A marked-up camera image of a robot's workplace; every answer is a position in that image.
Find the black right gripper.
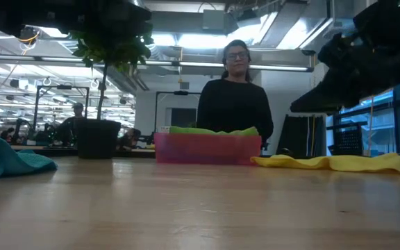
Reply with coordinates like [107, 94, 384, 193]
[290, 33, 400, 114]

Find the yellow microfiber towel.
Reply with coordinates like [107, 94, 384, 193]
[251, 152, 400, 176]

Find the green microfiber towel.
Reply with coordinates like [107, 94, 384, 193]
[168, 125, 259, 137]

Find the teal microfiber towel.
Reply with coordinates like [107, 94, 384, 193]
[0, 133, 58, 182]

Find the pink plastic basket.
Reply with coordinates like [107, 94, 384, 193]
[153, 132, 263, 166]

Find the black crate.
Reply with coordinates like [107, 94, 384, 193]
[332, 122, 364, 156]

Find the black panel stand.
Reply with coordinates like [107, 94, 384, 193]
[276, 114, 327, 157]

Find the long ceiling light tube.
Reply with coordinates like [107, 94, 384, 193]
[0, 53, 315, 73]

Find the person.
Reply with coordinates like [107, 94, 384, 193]
[118, 127, 142, 150]
[56, 102, 87, 146]
[196, 39, 274, 143]

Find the white ceiling box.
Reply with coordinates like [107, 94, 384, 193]
[201, 9, 229, 31]

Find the ceiling light panel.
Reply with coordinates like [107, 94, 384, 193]
[151, 33, 238, 50]

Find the green plant in black pot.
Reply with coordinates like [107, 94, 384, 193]
[69, 29, 154, 160]

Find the round ceiling spotlight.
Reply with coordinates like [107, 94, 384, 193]
[16, 26, 41, 46]

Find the yellow hanging cable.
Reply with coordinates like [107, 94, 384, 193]
[368, 95, 375, 153]

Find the black rig frame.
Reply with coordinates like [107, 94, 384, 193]
[155, 91, 203, 133]
[34, 85, 90, 121]

